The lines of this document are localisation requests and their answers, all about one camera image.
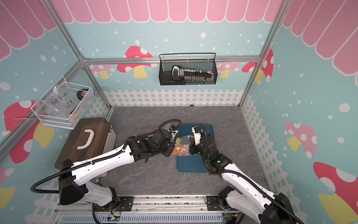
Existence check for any teal plastic tray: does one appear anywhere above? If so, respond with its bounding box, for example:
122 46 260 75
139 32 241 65
176 123 209 173

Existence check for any black tape roll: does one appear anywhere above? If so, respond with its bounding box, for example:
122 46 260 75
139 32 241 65
76 89 89 101

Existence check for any clear ziploc bag with candies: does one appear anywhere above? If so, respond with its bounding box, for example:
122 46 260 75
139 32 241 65
172 135 195 157

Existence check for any black wire mesh basket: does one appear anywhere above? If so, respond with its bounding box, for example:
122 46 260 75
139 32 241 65
158 53 218 85

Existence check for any brown toolbox with white handle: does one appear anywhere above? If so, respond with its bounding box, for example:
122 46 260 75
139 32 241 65
54 117 117 169

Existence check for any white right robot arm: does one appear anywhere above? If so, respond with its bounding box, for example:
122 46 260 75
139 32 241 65
190 133 302 224

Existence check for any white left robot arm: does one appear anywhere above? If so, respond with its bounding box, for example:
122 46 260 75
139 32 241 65
30 126 178 206

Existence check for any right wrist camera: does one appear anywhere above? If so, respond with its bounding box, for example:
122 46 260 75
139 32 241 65
192 126 205 145

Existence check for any white wire basket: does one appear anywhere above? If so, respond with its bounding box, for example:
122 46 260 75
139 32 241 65
31 77 95 130

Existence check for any socket wrench set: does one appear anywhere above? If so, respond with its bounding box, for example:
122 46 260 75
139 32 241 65
172 66 216 85

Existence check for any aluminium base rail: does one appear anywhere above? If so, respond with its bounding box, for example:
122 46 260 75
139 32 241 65
53 193 289 224

